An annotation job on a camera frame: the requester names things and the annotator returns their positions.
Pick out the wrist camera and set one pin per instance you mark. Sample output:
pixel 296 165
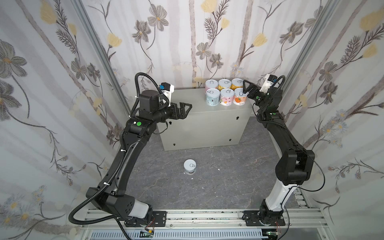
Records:
pixel 269 82
pixel 167 90

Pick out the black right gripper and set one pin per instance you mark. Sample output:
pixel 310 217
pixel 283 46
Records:
pixel 256 93

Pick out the white slotted cable duct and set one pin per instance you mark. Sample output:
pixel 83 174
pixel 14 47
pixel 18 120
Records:
pixel 202 234

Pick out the blue label can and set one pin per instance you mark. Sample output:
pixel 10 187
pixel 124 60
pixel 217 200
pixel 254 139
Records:
pixel 212 97
pixel 190 166

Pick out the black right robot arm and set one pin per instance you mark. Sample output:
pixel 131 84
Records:
pixel 296 163

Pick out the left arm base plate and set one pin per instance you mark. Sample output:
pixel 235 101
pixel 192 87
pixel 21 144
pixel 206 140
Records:
pixel 153 219

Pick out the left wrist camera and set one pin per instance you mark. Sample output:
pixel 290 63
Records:
pixel 167 90

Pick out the grey metal cabinet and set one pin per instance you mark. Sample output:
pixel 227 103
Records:
pixel 205 126

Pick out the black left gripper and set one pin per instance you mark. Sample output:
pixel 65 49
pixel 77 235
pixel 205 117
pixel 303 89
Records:
pixel 174 111

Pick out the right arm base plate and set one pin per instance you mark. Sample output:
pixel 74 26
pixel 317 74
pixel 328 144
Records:
pixel 263 219

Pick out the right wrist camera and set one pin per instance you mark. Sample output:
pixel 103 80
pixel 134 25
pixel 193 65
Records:
pixel 269 82

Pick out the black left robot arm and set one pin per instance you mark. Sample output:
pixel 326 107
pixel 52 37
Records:
pixel 152 106

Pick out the pink label can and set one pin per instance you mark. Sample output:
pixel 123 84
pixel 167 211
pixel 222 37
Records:
pixel 226 97

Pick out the orange persimmon label can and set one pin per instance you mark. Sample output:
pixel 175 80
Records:
pixel 240 97

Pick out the yellow white label can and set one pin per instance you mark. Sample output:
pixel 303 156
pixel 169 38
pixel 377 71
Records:
pixel 224 84

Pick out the purple label can front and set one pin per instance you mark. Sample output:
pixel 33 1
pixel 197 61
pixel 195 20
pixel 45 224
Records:
pixel 211 84

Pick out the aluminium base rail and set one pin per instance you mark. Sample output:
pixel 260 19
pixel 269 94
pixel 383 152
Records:
pixel 233 219

